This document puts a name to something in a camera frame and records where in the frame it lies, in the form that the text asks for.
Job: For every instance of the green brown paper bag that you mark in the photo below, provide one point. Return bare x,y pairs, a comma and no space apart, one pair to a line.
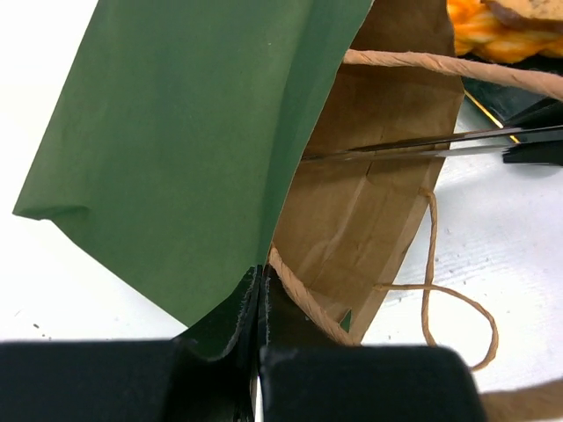
173,154

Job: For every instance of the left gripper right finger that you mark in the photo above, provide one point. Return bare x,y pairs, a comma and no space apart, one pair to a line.
306,376

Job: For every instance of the dark green tray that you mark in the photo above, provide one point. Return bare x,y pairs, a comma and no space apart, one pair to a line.
499,103

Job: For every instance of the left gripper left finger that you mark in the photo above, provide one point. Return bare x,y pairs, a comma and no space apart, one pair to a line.
203,374

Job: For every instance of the orange twisted fake bread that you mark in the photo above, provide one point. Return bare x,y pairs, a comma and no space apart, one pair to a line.
477,31

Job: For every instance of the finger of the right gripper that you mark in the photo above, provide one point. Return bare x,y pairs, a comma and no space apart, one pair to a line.
544,113
541,153

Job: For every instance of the metal tongs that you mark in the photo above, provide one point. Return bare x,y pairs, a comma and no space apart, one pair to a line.
434,140

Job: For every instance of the beige fake toast slice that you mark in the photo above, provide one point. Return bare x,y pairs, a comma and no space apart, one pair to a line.
537,15

